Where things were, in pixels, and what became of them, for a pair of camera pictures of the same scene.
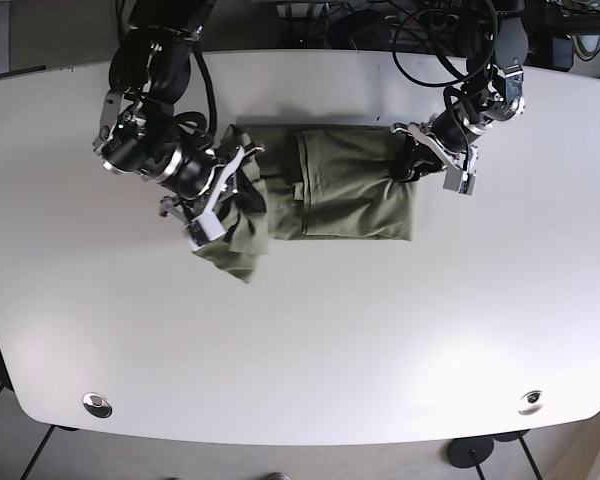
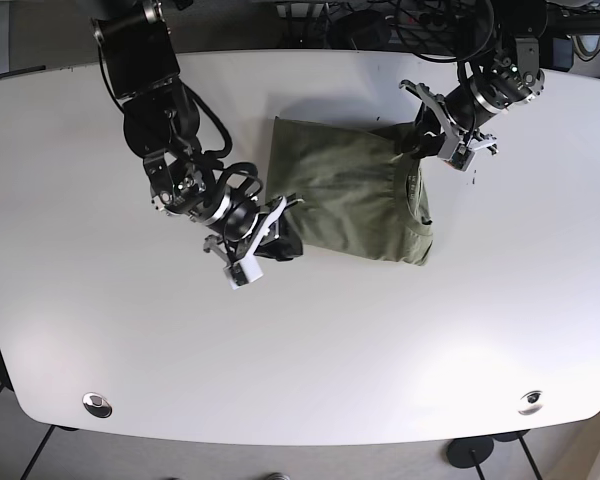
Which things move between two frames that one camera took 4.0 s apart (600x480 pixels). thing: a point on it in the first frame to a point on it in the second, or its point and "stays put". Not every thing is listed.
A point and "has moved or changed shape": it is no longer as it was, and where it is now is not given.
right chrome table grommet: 531,402 stays put
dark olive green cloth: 312,181 has moved or changed shape
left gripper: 199,175 to 249,226
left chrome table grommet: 97,404 stays put
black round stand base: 469,451 stays put
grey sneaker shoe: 277,476 stays put
